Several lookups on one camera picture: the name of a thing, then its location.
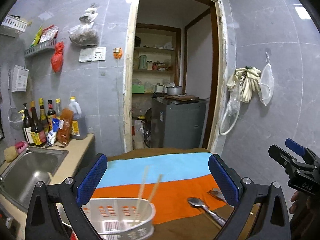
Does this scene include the red plastic bag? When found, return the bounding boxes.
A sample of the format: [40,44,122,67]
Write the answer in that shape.
[50,41,65,73]

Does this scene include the white wall socket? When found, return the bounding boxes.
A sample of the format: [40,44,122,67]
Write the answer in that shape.
[79,47,106,62]

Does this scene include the right hand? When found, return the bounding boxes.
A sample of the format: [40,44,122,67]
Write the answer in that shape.
[289,191,310,215]

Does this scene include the green box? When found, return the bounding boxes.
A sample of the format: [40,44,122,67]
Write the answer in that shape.
[132,85,145,94]

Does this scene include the dark soy sauce bottle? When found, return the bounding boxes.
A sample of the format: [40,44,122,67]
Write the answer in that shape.
[30,101,46,147]

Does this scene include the grey cabinet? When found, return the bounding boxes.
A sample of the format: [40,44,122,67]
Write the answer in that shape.
[151,97,206,150]

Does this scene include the white plastic utensil holder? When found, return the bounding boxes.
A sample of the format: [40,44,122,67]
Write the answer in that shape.
[56,197,156,240]

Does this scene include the hanging clear bag of goods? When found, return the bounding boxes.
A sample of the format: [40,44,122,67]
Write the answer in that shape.
[68,3,99,47]

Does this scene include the hanging mesh strainer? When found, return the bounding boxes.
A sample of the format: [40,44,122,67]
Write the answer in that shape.
[8,70,23,131]

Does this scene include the white wall box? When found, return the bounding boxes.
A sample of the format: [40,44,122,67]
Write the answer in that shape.
[11,65,29,92]

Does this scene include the cream rubber gloves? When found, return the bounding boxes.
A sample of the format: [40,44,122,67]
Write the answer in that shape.
[227,66,261,103]

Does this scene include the tan wooden chopstick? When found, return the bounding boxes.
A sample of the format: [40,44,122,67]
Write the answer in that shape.
[148,174,163,202]

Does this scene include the metal pot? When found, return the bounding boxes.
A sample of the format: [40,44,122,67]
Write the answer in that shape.
[166,86,182,96]

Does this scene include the striped orange blue brown cloth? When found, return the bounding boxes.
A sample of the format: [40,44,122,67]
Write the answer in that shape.
[93,148,233,239]

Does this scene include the stainless steel sink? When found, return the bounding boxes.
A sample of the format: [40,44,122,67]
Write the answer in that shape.
[1,147,68,213]

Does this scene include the silver spoon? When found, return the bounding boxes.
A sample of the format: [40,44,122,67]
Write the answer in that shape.
[187,197,226,227]

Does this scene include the silver fork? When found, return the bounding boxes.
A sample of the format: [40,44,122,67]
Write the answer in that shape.
[207,188,227,203]

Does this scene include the orange wall hook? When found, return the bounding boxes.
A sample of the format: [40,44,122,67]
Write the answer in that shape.
[113,47,123,60]

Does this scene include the white hose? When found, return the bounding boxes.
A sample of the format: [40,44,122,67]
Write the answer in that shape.
[219,76,245,137]

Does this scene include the white wall basket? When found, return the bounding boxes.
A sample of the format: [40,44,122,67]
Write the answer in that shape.
[0,15,28,37]

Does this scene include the light wooden chopstick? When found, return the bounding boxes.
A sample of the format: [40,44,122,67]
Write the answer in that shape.
[133,165,149,222]

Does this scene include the grey wall rack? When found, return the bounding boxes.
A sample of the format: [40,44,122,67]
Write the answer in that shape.
[24,38,57,57]

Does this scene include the white mesh bag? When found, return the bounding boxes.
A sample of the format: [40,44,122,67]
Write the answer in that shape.
[258,53,274,106]

